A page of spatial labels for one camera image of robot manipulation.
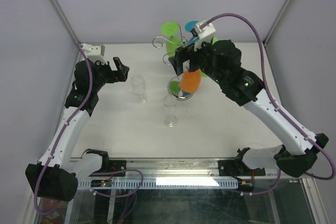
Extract blue plastic wine glass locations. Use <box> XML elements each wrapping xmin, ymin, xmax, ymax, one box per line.
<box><xmin>185</xmin><ymin>20</ymin><xmax>198</xmax><ymax>46</ymax></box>

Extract corner frame post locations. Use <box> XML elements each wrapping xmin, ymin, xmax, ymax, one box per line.
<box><xmin>48</xmin><ymin>0</ymin><xmax>79</xmax><ymax>42</ymax></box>
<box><xmin>263</xmin><ymin>0</ymin><xmax>293</xmax><ymax>46</ymax></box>

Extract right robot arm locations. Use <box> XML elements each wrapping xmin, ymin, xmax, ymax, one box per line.
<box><xmin>169</xmin><ymin>40</ymin><xmax>329</xmax><ymax>178</ymax></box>

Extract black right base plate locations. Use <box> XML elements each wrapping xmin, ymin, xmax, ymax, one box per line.
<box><xmin>217</xmin><ymin>159</ymin><xmax>266</xmax><ymax>177</ymax></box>

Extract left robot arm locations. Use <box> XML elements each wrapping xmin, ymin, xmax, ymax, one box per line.
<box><xmin>25</xmin><ymin>57</ymin><xmax>130</xmax><ymax>202</ymax></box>

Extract clear flute glass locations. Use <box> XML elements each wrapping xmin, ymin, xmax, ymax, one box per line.
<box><xmin>163</xmin><ymin>95</ymin><xmax>177</xmax><ymax>127</ymax></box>

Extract right corner frame post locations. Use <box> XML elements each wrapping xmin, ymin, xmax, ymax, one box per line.
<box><xmin>263</xmin><ymin>0</ymin><xmax>293</xmax><ymax>46</ymax></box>

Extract white LED light strip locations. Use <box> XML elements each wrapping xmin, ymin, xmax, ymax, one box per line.
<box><xmin>156</xmin><ymin>176</ymin><xmax>219</xmax><ymax>187</ymax></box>

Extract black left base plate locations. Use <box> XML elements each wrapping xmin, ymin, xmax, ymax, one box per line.
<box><xmin>99</xmin><ymin>159</ymin><xmax>127</xmax><ymax>178</ymax></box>

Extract clear wine glass left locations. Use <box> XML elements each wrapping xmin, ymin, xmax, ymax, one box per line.
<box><xmin>131</xmin><ymin>74</ymin><xmax>146</xmax><ymax>103</ymax></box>

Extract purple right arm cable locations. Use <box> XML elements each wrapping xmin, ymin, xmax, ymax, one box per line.
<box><xmin>207</xmin><ymin>13</ymin><xmax>336</xmax><ymax>196</ymax></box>

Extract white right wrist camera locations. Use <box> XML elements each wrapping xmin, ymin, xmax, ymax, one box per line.
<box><xmin>194</xmin><ymin>19</ymin><xmax>216</xmax><ymax>51</ymax></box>

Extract green wine glass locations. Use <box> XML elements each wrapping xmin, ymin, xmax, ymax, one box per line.
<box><xmin>200</xmin><ymin>36</ymin><xmax>218</xmax><ymax>78</ymax></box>
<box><xmin>161</xmin><ymin>22</ymin><xmax>183</xmax><ymax>57</ymax></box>

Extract orange plastic wine glass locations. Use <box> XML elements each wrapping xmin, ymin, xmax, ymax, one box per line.
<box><xmin>180</xmin><ymin>70</ymin><xmax>202</xmax><ymax>93</ymax></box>

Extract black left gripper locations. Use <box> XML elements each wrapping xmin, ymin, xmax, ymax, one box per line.
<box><xmin>91</xmin><ymin>57</ymin><xmax>129</xmax><ymax>92</ymax></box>

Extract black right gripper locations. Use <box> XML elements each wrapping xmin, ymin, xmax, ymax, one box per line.
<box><xmin>169</xmin><ymin>36</ymin><xmax>226</xmax><ymax>87</ymax></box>

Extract left corner frame post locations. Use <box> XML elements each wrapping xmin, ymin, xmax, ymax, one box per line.
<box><xmin>48</xmin><ymin>0</ymin><xmax>79</xmax><ymax>42</ymax></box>

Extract aluminium mounting rail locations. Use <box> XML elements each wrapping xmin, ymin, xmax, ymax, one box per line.
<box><xmin>79</xmin><ymin>158</ymin><xmax>278</xmax><ymax>183</ymax></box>

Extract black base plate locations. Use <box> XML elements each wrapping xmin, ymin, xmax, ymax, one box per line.
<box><xmin>99</xmin><ymin>159</ymin><xmax>127</xmax><ymax>178</ymax></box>
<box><xmin>217</xmin><ymin>159</ymin><xmax>266</xmax><ymax>177</ymax></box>

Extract chrome wine glass rack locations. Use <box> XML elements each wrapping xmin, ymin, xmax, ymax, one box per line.
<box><xmin>152</xmin><ymin>29</ymin><xmax>193</xmax><ymax>101</ymax></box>

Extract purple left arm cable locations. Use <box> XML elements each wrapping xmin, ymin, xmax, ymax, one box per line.
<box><xmin>34</xmin><ymin>42</ymin><xmax>93</xmax><ymax>216</ymax></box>

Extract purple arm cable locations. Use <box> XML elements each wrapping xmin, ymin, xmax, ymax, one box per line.
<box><xmin>34</xmin><ymin>42</ymin><xmax>93</xmax><ymax>216</ymax></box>
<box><xmin>207</xmin><ymin>13</ymin><xmax>336</xmax><ymax>196</ymax></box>

